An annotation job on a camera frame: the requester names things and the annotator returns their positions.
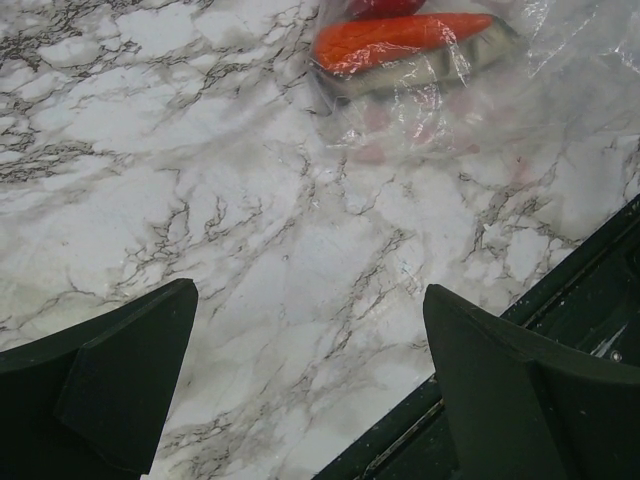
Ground clear zip top bag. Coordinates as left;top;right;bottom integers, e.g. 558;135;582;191
309;1;639;163

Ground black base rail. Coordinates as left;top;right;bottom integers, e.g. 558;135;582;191
320;201;639;479

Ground red fake tomato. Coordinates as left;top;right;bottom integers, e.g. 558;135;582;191
346;0;425;19

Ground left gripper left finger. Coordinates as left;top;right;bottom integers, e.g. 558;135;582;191
1;279;198;479

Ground orange fake carrot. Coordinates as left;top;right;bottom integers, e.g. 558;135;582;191
312;12;493;75

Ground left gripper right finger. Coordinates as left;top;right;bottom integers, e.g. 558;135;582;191
423;285;639;479

